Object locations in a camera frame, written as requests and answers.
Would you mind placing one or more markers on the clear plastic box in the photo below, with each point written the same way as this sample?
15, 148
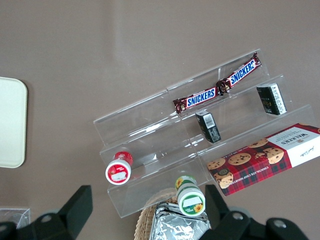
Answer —
12, 215

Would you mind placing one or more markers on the small black carton box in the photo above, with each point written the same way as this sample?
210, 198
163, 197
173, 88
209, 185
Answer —
208, 127
268, 100

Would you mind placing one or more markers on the green lidded yogurt cup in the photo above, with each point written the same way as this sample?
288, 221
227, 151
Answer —
191, 202

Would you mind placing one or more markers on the Walkers red tartan cookie box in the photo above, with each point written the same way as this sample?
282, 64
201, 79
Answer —
250, 162

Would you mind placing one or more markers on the cream rectangular serving tray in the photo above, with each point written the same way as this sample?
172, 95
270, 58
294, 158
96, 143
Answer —
12, 125

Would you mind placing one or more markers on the silver foil container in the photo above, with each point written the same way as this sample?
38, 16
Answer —
167, 207
175, 228

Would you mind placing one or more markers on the Snickers chocolate bar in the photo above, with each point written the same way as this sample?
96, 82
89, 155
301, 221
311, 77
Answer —
241, 73
200, 96

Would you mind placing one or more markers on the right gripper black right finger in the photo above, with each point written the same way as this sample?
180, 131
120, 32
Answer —
220, 220

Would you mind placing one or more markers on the wicker basket with foil containers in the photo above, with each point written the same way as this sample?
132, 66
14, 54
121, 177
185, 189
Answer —
143, 222

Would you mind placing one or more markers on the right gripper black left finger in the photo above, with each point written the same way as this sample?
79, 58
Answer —
72, 212

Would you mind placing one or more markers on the red lidded yogurt cup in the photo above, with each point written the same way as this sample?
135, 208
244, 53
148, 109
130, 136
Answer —
118, 171

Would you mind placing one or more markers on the clear acrylic stepped shelf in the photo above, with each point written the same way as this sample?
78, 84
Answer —
150, 140
240, 117

